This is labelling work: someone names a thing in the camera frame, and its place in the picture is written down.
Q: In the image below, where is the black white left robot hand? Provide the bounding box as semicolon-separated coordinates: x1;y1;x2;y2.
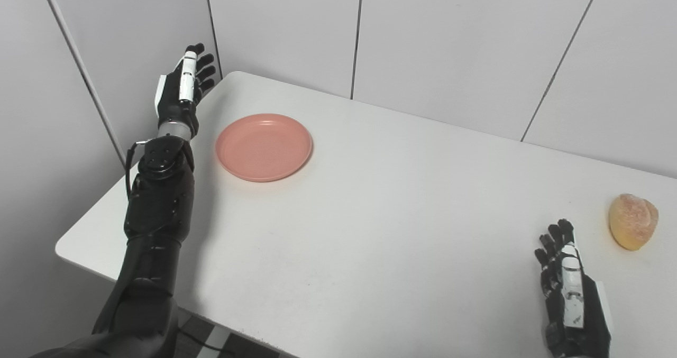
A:
154;43;217;137

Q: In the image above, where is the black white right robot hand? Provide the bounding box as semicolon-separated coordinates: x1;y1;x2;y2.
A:
534;218;615;358

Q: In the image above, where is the pink round plate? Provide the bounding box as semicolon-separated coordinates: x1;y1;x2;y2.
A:
215;113;314;183

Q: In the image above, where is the golden bread roll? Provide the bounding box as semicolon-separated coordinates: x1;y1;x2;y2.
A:
608;193;660;252

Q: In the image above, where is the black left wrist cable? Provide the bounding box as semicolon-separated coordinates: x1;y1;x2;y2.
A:
124;140;150;201

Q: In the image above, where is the thin black floor cable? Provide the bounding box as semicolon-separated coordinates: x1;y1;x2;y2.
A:
179;328;236;357

